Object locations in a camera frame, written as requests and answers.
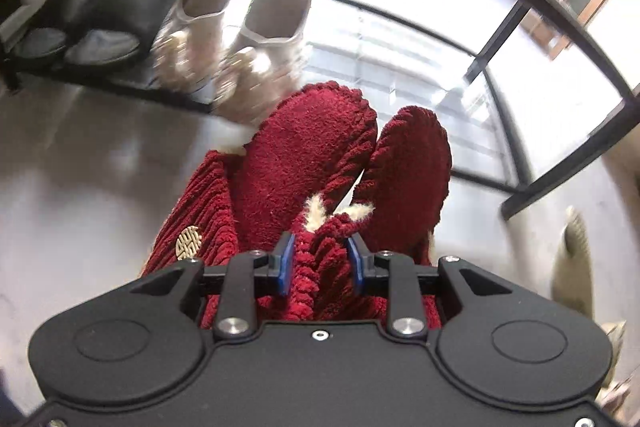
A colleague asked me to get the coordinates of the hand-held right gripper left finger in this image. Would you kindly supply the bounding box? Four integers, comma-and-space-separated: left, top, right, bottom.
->
131, 232, 295, 342

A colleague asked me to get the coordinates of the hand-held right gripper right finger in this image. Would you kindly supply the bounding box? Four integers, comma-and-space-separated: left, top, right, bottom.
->
346, 234, 513, 340

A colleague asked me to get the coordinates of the red fuzzy slipper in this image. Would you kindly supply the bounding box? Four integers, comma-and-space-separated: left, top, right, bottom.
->
320, 106, 453, 328
141, 82, 379, 323

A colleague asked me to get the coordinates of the black metal shoe rack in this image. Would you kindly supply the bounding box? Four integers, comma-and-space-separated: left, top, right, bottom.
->
0, 0, 640, 222

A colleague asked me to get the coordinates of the olive green shoe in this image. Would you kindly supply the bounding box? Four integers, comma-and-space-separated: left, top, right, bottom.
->
550, 206, 597, 319

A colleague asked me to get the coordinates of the beige embellished shoe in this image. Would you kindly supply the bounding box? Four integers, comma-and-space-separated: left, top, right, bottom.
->
214, 0, 316, 128
152, 0, 244, 94

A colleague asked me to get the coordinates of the black slipper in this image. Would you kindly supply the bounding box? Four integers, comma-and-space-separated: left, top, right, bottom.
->
12, 0, 103, 59
64, 0, 178, 68

